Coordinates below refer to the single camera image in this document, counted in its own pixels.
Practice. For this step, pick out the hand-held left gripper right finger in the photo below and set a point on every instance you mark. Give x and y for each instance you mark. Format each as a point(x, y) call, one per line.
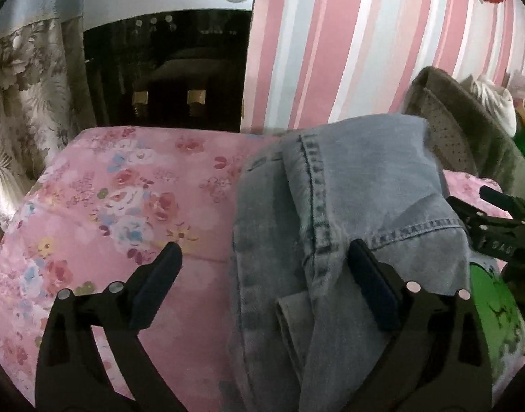
point(372, 283)

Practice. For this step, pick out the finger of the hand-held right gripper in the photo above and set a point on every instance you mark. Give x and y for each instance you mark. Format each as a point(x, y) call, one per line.
point(507, 201)
point(472, 219)

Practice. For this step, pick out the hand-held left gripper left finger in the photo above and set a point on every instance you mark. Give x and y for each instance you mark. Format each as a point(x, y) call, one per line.
point(157, 283)

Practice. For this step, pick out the light blue jeans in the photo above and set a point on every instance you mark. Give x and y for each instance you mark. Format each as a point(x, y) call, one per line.
point(331, 180)

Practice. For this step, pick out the green cloth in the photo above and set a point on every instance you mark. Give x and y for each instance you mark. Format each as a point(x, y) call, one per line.
point(498, 309)

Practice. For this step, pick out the pink floral bedsheet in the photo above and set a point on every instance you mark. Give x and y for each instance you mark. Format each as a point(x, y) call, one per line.
point(95, 223)

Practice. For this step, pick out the brown chair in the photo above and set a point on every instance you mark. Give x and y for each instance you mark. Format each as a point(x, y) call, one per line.
point(460, 128)

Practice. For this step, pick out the white cloth bundle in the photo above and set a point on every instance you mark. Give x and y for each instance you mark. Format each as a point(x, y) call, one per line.
point(496, 103)

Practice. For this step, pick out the floral curtain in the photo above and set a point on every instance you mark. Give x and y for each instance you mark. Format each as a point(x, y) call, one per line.
point(26, 116)

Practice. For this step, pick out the silver and black appliance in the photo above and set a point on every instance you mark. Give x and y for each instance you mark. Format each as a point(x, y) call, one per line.
point(159, 51)

